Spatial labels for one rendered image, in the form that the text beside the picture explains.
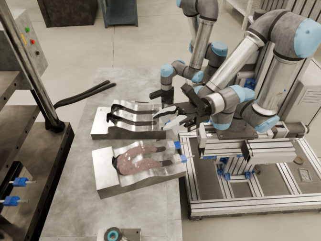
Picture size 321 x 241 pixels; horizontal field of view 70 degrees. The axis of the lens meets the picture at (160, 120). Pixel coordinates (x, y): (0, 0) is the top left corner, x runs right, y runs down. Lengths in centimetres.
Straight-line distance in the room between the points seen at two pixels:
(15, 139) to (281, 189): 200
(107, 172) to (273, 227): 154
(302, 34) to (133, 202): 107
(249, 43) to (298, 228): 177
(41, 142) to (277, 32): 150
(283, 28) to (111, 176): 103
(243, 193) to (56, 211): 143
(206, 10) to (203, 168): 136
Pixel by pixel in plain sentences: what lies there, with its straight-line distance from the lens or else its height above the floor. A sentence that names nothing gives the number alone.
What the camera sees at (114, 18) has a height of 11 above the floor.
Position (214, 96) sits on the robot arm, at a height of 147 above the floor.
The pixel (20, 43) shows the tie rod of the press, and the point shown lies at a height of 145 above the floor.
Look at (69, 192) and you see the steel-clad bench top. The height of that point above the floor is 80.
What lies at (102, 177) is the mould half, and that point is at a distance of 130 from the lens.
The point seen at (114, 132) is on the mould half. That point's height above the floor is 88.
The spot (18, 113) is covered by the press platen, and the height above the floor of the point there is 104.
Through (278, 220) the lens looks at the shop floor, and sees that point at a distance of 236.
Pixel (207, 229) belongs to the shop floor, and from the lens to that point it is 215.
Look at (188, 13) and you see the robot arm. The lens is 140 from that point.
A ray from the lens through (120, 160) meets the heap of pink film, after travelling 135.
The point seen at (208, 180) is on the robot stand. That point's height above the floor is 21.
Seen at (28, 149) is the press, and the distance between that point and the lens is 175.
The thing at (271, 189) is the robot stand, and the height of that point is 21.
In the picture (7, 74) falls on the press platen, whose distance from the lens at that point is 150.
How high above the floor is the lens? 200
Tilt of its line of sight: 46 degrees down
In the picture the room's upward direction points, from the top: straight up
